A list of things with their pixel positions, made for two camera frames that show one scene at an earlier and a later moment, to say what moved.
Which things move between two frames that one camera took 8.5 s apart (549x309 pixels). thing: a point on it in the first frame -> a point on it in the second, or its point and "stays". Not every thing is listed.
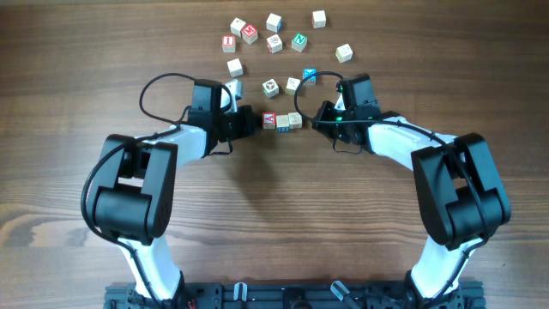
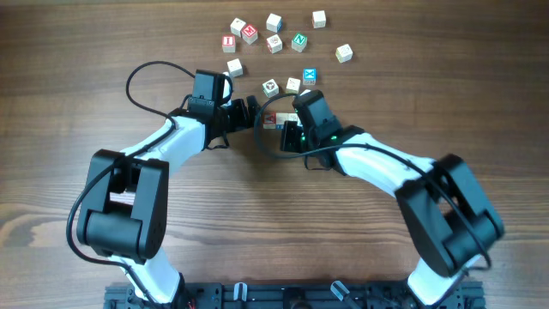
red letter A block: (269, 120) stays
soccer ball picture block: (270, 88) stays
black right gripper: (326, 110) -> (287, 143)
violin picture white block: (292, 86) stays
